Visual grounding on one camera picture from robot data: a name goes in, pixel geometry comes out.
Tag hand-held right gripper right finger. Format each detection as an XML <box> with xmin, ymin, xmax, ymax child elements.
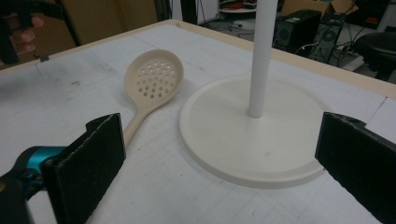
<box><xmin>315</xmin><ymin>111</ymin><xmax>396</xmax><ymax>224</ymax></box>

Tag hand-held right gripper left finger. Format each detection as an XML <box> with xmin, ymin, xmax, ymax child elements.
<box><xmin>40</xmin><ymin>112</ymin><xmax>127</xmax><ymax>224</ymax></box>

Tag beige slotted spoon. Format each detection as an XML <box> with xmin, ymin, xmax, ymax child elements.
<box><xmin>122</xmin><ymin>49</ymin><xmax>185</xmax><ymax>148</ymax></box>

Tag brown wooden panel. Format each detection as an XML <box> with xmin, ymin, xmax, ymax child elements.
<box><xmin>18</xmin><ymin>0</ymin><xmax>159</xmax><ymax>64</ymax></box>

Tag white stand with round base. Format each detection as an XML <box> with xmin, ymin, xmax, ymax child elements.
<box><xmin>178</xmin><ymin>0</ymin><xmax>331</xmax><ymax>189</ymax></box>

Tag black computer tower with fan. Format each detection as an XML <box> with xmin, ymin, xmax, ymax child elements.
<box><xmin>309</xmin><ymin>12</ymin><xmax>347</xmax><ymax>63</ymax></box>

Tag cardboard box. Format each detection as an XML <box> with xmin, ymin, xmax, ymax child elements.
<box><xmin>280</xmin><ymin>0</ymin><xmax>360</xmax><ymax>17</ymax></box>

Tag white round shelf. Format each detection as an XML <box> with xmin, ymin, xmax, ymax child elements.
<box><xmin>218</xmin><ymin>7</ymin><xmax>258</xmax><ymax>14</ymax></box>

